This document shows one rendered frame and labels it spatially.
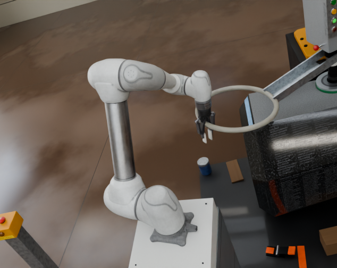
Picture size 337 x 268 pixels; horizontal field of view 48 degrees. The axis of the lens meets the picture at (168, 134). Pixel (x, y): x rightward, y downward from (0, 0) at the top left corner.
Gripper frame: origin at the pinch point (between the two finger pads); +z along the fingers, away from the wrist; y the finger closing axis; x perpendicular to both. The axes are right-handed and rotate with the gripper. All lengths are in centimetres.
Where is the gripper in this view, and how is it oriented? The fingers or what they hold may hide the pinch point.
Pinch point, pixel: (207, 135)
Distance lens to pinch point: 224.4
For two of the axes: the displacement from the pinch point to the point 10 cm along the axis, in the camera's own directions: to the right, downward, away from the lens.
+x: -5.4, -4.3, 7.3
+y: 8.3, -4.2, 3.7
